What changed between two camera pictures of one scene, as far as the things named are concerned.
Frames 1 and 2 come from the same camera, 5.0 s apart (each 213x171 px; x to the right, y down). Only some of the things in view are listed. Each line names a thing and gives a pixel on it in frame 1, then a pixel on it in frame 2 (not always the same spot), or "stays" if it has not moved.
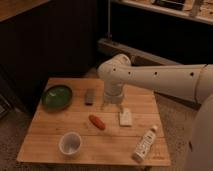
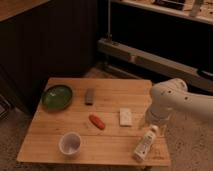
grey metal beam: (138, 57) stays
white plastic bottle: (145, 145) stays
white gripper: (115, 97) to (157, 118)
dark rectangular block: (89, 96) stays
